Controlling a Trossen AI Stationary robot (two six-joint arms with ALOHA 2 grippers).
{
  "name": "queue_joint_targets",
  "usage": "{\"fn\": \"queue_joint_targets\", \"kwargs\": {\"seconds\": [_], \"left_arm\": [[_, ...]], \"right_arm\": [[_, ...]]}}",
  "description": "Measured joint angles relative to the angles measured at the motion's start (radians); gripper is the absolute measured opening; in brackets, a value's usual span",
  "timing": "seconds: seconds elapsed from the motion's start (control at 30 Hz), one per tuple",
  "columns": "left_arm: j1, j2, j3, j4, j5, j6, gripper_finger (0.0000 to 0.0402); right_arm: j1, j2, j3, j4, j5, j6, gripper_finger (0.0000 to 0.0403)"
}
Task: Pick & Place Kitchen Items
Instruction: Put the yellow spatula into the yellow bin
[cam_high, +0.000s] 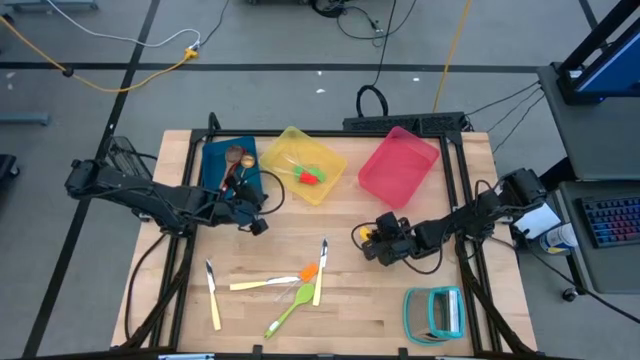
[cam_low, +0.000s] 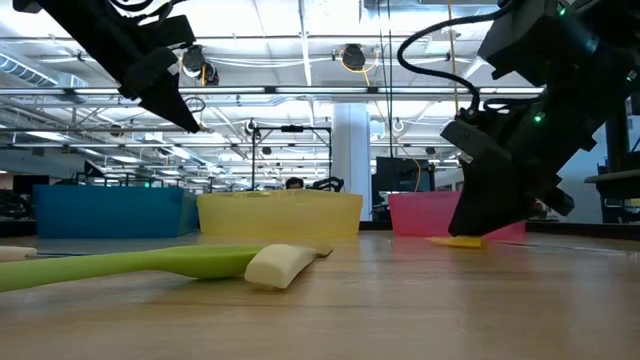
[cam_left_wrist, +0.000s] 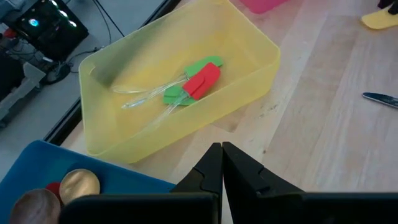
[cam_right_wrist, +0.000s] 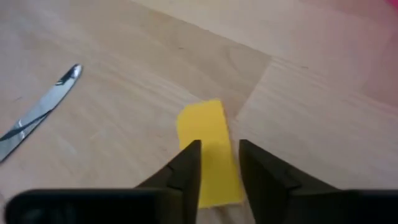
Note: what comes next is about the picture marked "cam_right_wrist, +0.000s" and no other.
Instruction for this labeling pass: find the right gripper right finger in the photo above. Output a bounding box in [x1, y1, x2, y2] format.
[239, 140, 340, 224]

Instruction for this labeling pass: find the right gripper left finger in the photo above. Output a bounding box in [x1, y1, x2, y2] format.
[135, 139, 202, 224]

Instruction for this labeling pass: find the cream-handled table knife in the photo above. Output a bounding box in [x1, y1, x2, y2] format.
[0, 63, 84, 164]

